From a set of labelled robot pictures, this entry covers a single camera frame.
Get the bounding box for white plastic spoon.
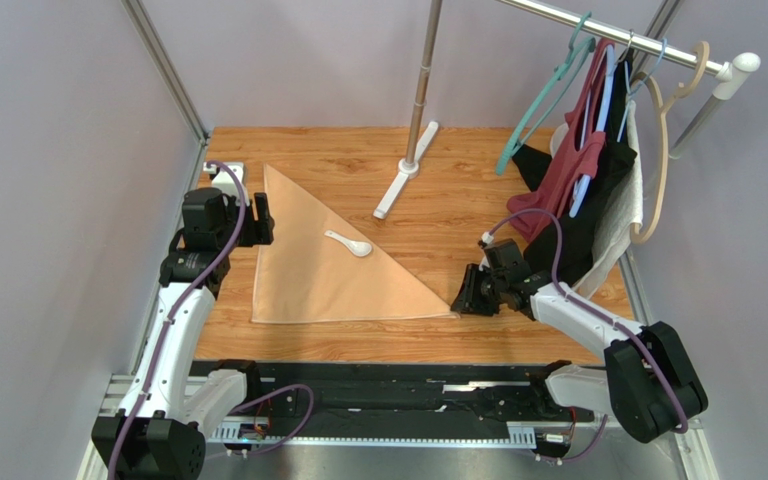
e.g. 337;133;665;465
324;230;373;258

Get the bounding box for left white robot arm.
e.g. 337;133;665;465
91;187;274;479

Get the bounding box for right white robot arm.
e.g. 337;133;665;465
451;240;709;443

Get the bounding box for black garment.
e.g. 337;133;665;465
513;80;633;286

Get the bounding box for beige wooden hanger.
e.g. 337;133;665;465
630;41;710;245

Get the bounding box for white towel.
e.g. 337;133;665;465
574;101;644;298

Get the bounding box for teal plastic hanger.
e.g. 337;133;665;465
494;11;596;176

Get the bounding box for maroon shirt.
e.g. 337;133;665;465
507;39;615;218

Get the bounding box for light blue hanger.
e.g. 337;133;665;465
569;38;667;218

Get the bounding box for metal clothes rack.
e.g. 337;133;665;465
373;1;761;219

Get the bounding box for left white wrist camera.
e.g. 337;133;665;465
202;162;247;198

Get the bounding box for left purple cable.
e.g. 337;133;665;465
105;160;315;480

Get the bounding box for purple cable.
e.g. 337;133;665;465
105;160;315;480
482;208;690;465

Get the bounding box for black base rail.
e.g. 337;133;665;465
252;362;595;440

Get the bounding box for aluminium frame post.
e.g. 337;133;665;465
121;0;210;146

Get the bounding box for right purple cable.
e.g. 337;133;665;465
482;208;690;465

